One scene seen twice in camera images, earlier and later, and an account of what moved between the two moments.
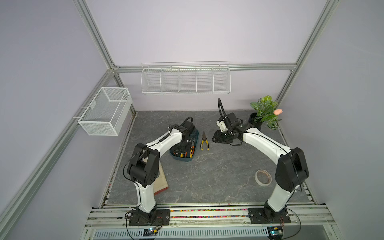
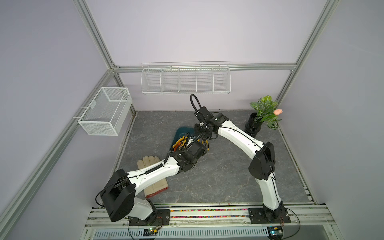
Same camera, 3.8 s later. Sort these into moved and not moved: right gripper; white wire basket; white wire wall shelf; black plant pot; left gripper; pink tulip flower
Moved: right gripper; left gripper
Not moved: pink tulip flower; white wire basket; black plant pot; white wire wall shelf
